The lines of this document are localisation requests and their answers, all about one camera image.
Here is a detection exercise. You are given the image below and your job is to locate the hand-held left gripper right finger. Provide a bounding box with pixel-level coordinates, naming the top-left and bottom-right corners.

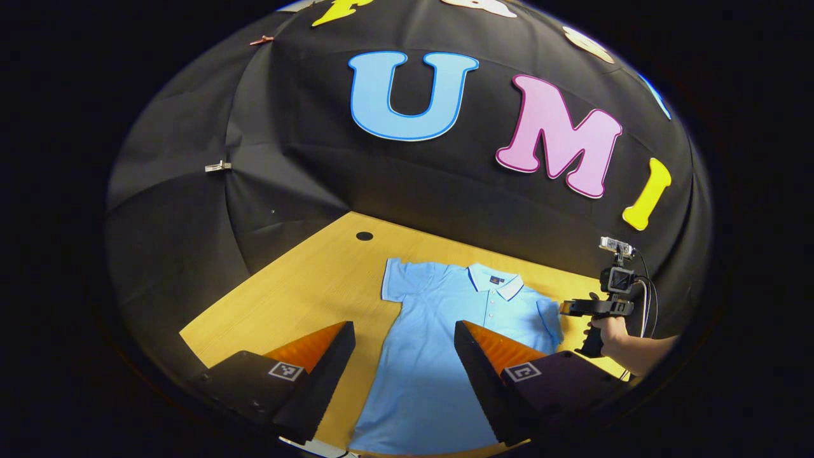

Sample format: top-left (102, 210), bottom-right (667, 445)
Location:
top-left (453, 320), bottom-right (630, 447)

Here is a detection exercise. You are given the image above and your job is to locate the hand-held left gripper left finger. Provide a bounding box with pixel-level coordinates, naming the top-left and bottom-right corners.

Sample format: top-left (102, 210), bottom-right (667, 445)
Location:
top-left (188, 320), bottom-right (357, 446)

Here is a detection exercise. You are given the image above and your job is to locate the light blue T-shirt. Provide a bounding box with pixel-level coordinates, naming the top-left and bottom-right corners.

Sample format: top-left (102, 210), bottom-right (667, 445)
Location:
top-left (348, 257), bottom-right (565, 455)

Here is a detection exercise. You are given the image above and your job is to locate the black backdrop cloth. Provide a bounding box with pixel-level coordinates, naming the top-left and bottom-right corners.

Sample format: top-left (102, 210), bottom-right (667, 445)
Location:
top-left (105, 0), bottom-right (713, 382)

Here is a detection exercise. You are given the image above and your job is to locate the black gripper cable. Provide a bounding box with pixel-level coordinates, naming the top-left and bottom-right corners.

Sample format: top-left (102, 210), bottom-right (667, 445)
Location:
top-left (635, 253), bottom-right (659, 339)

